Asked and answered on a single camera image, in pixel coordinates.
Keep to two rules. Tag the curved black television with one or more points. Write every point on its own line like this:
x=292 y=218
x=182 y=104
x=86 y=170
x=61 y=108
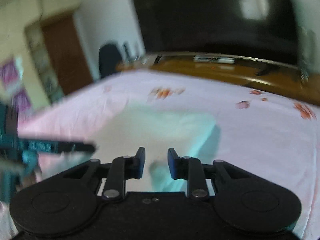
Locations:
x=257 y=29

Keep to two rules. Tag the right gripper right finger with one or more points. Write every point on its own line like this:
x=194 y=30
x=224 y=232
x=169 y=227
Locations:
x=196 y=173

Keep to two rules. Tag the wooden tv cabinet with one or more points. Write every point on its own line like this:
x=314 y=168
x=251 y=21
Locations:
x=285 y=82

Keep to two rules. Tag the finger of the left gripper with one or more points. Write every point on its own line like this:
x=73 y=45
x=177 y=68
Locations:
x=76 y=147

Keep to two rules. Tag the black remote control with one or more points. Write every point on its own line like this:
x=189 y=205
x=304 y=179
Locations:
x=267 y=70

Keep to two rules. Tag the left glass table lamp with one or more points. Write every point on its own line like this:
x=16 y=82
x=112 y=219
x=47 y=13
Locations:
x=133 y=54

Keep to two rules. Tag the black office chair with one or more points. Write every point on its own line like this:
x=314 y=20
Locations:
x=109 y=58

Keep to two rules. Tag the white sock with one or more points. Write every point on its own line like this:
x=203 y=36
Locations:
x=190 y=134

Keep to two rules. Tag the brown wooden door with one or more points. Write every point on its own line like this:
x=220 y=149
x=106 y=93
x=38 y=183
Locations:
x=66 y=55

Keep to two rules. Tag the silver set-top box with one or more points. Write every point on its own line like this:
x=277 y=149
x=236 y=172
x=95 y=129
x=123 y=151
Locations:
x=208 y=59

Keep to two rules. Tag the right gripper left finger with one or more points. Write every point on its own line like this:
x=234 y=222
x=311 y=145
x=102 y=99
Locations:
x=111 y=176

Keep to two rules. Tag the pink floral bed sheet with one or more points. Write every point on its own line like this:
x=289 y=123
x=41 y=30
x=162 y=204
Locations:
x=275 y=140

